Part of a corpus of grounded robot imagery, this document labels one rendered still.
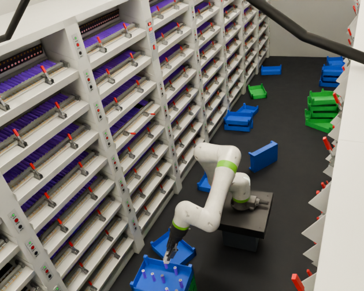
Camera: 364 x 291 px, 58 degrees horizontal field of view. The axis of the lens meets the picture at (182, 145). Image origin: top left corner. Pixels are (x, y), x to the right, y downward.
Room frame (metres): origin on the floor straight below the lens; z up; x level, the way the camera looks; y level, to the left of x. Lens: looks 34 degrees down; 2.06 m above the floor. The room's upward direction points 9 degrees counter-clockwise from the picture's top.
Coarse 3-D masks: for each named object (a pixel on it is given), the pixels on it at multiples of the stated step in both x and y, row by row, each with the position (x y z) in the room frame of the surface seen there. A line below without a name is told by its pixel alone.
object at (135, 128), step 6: (150, 96) 2.33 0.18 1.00; (156, 102) 2.31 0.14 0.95; (156, 108) 2.25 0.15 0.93; (150, 114) 2.16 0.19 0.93; (138, 120) 2.09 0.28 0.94; (144, 120) 2.09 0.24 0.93; (132, 126) 2.01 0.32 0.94; (138, 126) 2.01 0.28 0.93; (120, 138) 1.88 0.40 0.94; (126, 138) 1.89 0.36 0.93; (114, 144) 1.77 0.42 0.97; (120, 144) 1.82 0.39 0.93
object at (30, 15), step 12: (48, 0) 2.49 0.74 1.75; (60, 0) 2.39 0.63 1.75; (72, 0) 2.30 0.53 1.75; (84, 0) 2.22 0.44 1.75; (12, 12) 2.21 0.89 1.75; (24, 12) 2.13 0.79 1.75; (36, 12) 2.06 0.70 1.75; (48, 12) 1.99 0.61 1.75; (108, 12) 2.31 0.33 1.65; (0, 24) 1.86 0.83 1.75; (24, 24) 1.75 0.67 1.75; (84, 36) 2.07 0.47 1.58; (24, 48) 1.70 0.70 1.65; (0, 60) 1.57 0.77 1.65; (36, 60) 1.74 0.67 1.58
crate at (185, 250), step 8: (168, 232) 1.82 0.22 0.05; (160, 240) 1.77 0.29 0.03; (152, 248) 1.71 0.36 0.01; (160, 248) 1.71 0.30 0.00; (184, 248) 1.67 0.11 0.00; (192, 248) 1.59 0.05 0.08; (160, 256) 1.63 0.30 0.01; (176, 256) 1.61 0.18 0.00; (184, 256) 1.59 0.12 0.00; (192, 256) 1.57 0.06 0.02; (184, 264) 1.52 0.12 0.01
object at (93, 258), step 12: (120, 216) 1.72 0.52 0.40; (108, 228) 1.61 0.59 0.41; (120, 228) 1.64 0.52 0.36; (96, 240) 1.52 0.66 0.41; (108, 240) 1.54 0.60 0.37; (84, 252) 1.43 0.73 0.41; (96, 252) 1.45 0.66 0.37; (84, 264) 1.37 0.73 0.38; (96, 264) 1.38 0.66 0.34; (72, 276) 1.29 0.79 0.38; (84, 276) 1.29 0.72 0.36; (72, 288) 1.22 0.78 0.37
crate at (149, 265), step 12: (144, 264) 1.26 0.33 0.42; (156, 264) 1.26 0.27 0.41; (168, 264) 1.22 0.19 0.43; (180, 264) 1.19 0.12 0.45; (156, 276) 1.18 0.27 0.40; (168, 276) 1.17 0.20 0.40; (180, 276) 1.15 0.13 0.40; (192, 276) 1.14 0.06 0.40; (132, 288) 1.10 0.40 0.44; (144, 288) 1.12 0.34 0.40; (156, 288) 1.10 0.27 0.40; (168, 288) 1.09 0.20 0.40; (180, 288) 1.08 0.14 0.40
